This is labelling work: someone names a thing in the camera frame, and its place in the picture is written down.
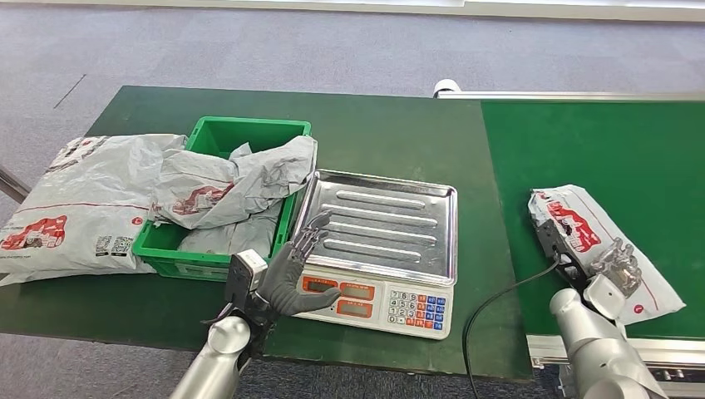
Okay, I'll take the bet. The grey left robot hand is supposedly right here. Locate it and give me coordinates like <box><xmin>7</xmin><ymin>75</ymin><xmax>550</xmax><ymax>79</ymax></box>
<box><xmin>259</xmin><ymin>210</ymin><xmax>343</xmax><ymax>318</ymax></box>

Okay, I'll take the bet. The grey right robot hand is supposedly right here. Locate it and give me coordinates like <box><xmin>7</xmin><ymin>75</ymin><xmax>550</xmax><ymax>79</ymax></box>
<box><xmin>592</xmin><ymin>238</ymin><xmax>643</xmax><ymax>298</ymax></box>

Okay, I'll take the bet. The grey parcel bag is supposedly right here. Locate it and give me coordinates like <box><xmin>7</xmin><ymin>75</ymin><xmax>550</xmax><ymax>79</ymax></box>
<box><xmin>527</xmin><ymin>184</ymin><xmax>687</xmax><ymax>326</ymax></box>
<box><xmin>175</xmin><ymin>200</ymin><xmax>283</xmax><ymax>257</ymax></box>
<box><xmin>147</xmin><ymin>135</ymin><xmax>318</xmax><ymax>231</ymax></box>

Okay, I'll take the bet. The white conveyor roller end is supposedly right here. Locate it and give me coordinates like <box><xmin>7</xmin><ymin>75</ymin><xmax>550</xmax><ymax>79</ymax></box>
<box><xmin>431</xmin><ymin>79</ymin><xmax>461</xmax><ymax>99</ymax></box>

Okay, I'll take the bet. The white scale with steel tray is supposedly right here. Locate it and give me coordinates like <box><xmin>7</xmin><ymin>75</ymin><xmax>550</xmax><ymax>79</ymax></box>
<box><xmin>292</xmin><ymin>169</ymin><xmax>459</xmax><ymax>340</ymax></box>

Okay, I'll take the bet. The green plastic crate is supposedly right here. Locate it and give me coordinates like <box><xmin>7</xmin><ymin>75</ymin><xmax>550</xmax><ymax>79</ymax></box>
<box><xmin>131</xmin><ymin>116</ymin><xmax>313</xmax><ymax>283</ymax></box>

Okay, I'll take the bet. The dark green table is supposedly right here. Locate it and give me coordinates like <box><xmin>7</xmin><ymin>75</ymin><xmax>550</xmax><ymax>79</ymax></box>
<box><xmin>0</xmin><ymin>86</ymin><xmax>533</xmax><ymax>381</ymax></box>

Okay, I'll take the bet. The large flat grey mailer bag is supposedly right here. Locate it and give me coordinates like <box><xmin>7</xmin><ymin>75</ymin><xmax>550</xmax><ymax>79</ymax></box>
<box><xmin>0</xmin><ymin>135</ymin><xmax>189</xmax><ymax>286</ymax></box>

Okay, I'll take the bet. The grey metal bar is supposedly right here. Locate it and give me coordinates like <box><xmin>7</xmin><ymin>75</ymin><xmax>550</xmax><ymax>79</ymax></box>
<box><xmin>0</xmin><ymin>165</ymin><xmax>32</xmax><ymax>206</ymax></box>

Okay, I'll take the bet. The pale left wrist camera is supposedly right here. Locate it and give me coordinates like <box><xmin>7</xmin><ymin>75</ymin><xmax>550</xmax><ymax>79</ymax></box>
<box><xmin>224</xmin><ymin>249</ymin><xmax>269</xmax><ymax>313</ymax></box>

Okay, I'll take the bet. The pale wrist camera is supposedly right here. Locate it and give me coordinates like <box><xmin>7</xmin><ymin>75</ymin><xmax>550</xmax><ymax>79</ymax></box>
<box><xmin>535</xmin><ymin>219</ymin><xmax>585</xmax><ymax>288</ymax></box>
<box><xmin>224</xmin><ymin>249</ymin><xmax>269</xmax><ymax>313</ymax></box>

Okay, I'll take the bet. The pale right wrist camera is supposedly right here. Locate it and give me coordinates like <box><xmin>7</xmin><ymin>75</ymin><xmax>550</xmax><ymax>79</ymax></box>
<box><xmin>535</xmin><ymin>219</ymin><xmax>585</xmax><ymax>288</ymax></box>

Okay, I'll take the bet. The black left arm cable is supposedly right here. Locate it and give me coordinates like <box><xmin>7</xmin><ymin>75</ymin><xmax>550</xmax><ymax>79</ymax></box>
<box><xmin>200</xmin><ymin>303</ymin><xmax>233</xmax><ymax>326</ymax></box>

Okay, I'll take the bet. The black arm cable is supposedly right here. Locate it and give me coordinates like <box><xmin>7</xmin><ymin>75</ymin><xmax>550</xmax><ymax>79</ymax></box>
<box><xmin>200</xmin><ymin>303</ymin><xmax>233</xmax><ymax>326</ymax></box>
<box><xmin>461</xmin><ymin>255</ymin><xmax>563</xmax><ymax>399</ymax></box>

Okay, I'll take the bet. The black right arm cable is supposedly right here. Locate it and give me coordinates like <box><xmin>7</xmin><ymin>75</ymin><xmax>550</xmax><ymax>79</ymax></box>
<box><xmin>461</xmin><ymin>255</ymin><xmax>563</xmax><ymax>399</ymax></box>

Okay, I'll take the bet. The aluminium conveyor frame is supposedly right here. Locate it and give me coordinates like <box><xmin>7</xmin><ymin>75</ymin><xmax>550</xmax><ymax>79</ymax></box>
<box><xmin>433</xmin><ymin>91</ymin><xmax>705</xmax><ymax>399</ymax></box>

